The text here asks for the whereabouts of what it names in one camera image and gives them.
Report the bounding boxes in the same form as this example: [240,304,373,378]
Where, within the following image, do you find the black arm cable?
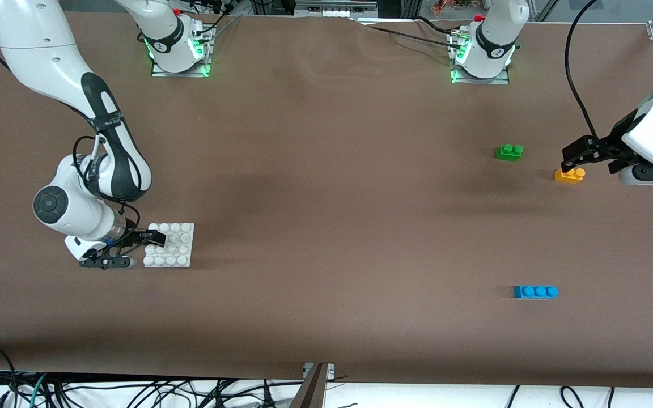
[565,0,602,142]
[73,135,141,239]

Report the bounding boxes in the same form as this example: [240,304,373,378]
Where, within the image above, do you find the yellow two-stud block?
[554,168,586,185]

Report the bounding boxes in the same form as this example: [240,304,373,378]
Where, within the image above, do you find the teal floor cable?
[27,372,50,408]

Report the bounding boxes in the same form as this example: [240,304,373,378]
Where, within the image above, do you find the short black table cable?
[414,16,460,35]

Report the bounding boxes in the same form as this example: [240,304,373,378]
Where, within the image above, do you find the long black table cable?
[361,24,463,49]

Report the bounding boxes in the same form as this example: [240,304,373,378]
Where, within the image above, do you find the small colourful object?
[431,0,478,14]

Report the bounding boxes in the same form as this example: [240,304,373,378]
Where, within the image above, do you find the blue three-stud block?
[512,285,559,300]

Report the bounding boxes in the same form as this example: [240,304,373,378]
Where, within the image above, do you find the brown table cover mat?
[0,10,653,390]

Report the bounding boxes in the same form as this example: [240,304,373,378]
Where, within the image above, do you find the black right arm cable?
[73,135,141,239]

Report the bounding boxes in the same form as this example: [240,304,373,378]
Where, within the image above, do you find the black connector cable bundle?
[171,0,243,41]

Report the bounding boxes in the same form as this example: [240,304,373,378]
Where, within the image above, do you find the aluminium profile bracket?
[290,363,336,408]

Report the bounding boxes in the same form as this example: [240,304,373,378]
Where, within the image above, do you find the white studded base plate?
[143,223,195,268]

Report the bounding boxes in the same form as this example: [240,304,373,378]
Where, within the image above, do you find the white plastic strip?
[294,0,379,19]

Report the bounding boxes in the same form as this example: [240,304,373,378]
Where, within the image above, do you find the tangled black floor cables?
[18,375,304,408]

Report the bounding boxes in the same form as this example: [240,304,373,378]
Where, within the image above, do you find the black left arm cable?
[565,0,602,142]

